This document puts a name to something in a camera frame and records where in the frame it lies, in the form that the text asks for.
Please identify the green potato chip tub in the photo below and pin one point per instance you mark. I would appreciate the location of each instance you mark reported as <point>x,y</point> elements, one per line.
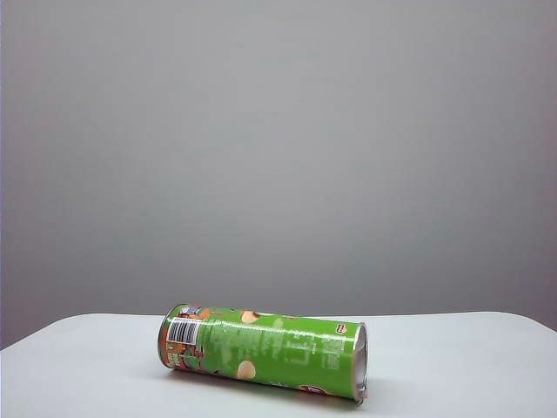
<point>261,346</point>

